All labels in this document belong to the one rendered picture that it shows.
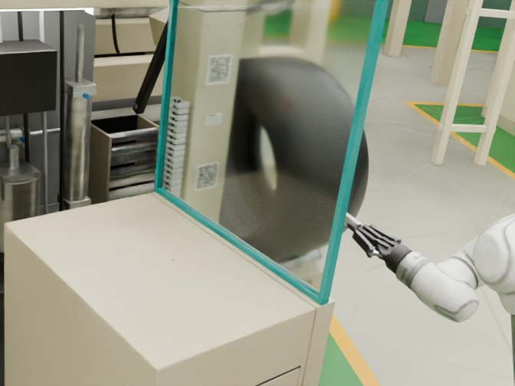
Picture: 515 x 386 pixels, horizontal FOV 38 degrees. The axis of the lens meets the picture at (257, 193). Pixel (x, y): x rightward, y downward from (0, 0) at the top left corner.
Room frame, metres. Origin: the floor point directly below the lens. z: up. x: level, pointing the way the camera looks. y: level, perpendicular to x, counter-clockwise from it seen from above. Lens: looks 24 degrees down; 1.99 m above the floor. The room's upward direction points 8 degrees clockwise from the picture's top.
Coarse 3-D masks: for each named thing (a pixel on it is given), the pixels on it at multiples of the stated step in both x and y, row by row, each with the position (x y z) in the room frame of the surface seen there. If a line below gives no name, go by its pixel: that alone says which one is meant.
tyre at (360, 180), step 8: (360, 144) 1.97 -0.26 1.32; (360, 152) 1.96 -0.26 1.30; (368, 152) 1.99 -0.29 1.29; (360, 160) 1.95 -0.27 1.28; (368, 160) 1.98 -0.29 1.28; (360, 168) 1.95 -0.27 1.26; (368, 168) 1.98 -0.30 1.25; (360, 176) 1.94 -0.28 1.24; (368, 176) 1.98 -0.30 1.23; (360, 184) 1.94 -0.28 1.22; (352, 192) 1.92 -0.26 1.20; (360, 192) 1.95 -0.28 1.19; (352, 200) 1.93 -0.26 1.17; (360, 200) 1.96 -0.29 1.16; (352, 208) 1.94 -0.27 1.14
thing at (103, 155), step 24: (96, 120) 2.20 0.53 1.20; (120, 120) 2.26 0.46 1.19; (144, 120) 2.28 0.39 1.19; (96, 144) 2.13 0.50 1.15; (120, 144) 2.27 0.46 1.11; (144, 144) 2.17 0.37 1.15; (96, 168) 2.12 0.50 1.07; (120, 168) 2.12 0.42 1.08; (144, 168) 2.17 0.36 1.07; (96, 192) 2.12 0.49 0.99; (120, 192) 2.12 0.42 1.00; (144, 192) 2.18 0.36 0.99
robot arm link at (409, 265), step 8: (408, 256) 1.72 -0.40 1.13; (416, 256) 1.73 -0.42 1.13; (424, 256) 1.74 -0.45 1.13; (400, 264) 1.71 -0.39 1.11; (408, 264) 1.70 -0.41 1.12; (416, 264) 1.70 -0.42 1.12; (424, 264) 1.69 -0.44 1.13; (400, 272) 1.71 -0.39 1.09; (408, 272) 1.69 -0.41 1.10; (416, 272) 1.68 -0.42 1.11; (400, 280) 1.71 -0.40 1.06; (408, 280) 1.68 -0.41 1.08; (408, 288) 1.69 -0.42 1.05
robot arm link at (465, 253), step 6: (474, 240) 1.75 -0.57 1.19; (468, 246) 1.73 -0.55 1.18; (456, 252) 1.75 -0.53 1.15; (462, 252) 1.73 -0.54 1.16; (468, 252) 1.71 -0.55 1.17; (462, 258) 1.71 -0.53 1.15; (468, 258) 1.70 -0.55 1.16; (468, 264) 1.69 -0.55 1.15; (474, 270) 1.68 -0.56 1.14; (480, 282) 1.68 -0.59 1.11
